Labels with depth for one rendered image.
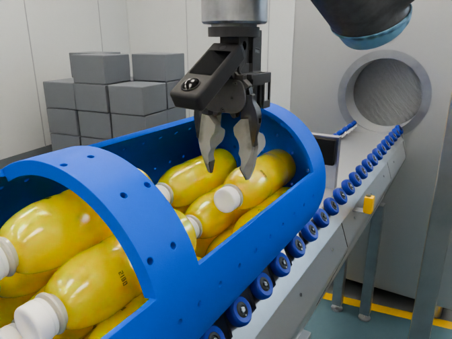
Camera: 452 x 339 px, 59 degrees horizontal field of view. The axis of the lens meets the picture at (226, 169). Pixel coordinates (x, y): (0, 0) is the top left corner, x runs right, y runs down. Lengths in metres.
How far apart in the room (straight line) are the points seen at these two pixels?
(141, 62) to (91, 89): 0.56
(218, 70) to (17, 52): 4.35
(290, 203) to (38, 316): 0.37
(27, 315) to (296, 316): 0.52
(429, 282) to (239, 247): 1.00
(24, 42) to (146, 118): 1.73
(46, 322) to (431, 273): 1.19
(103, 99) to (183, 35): 2.14
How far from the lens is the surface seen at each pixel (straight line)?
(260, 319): 0.68
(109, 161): 0.42
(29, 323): 0.40
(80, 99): 4.14
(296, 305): 0.80
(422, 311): 1.47
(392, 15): 0.55
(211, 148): 0.60
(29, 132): 4.91
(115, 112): 3.90
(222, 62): 0.52
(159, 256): 0.38
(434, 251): 1.37
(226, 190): 0.60
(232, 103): 0.55
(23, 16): 4.90
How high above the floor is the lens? 1.35
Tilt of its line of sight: 18 degrees down
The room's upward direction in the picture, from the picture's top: straight up
